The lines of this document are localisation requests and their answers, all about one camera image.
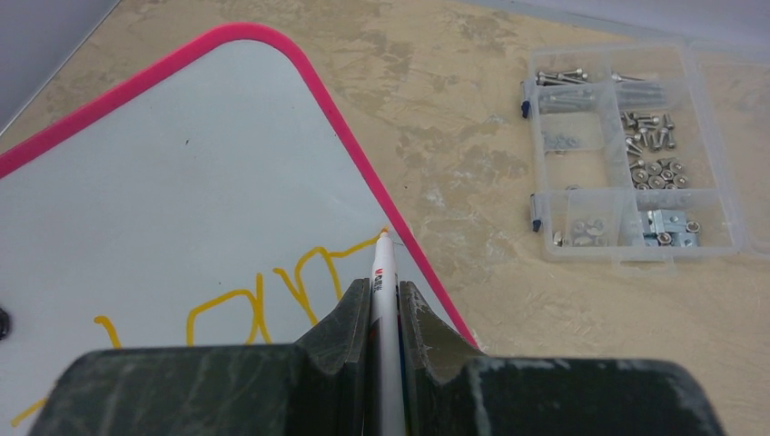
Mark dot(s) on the pink framed whiteboard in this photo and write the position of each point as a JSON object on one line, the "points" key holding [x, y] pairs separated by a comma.
{"points": [[217, 197]]}

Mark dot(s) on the clear screw organizer box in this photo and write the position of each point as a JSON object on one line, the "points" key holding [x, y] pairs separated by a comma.
{"points": [[650, 151]]}

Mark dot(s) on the white marker pen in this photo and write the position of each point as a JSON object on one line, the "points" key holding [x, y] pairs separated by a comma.
{"points": [[385, 413]]}

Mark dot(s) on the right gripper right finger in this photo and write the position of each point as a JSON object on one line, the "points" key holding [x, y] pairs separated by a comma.
{"points": [[455, 389]]}

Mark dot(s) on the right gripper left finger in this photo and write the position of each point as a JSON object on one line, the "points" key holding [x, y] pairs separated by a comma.
{"points": [[313, 386]]}

